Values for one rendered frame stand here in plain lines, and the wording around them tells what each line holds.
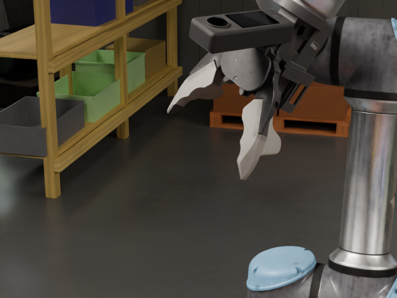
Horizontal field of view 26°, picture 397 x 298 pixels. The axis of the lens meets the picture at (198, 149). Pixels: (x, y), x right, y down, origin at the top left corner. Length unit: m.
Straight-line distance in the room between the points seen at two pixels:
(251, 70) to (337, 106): 5.64
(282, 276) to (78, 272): 3.18
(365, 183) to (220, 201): 3.98
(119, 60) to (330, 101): 1.62
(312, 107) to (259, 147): 5.67
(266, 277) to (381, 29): 0.45
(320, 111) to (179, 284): 2.61
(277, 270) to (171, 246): 3.37
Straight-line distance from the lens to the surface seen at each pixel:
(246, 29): 0.93
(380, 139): 1.43
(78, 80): 6.69
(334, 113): 6.63
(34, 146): 5.41
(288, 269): 1.47
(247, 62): 0.99
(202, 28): 0.92
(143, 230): 5.01
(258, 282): 1.49
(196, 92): 1.04
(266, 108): 0.96
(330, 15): 0.99
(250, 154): 0.96
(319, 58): 1.42
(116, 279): 4.49
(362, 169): 1.44
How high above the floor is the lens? 2.10
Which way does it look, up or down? 19 degrees down
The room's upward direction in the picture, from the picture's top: straight up
